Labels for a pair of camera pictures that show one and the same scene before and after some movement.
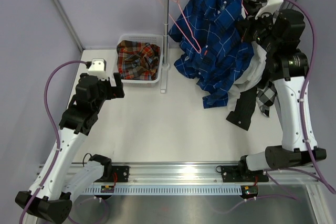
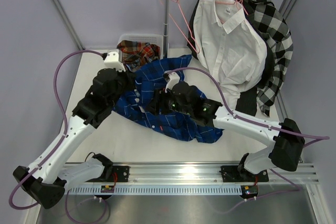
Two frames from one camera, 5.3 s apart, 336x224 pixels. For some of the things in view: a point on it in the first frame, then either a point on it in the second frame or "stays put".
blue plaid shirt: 210,28 → 138,103
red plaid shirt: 137,61 stays put
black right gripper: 244,27 → 159,101
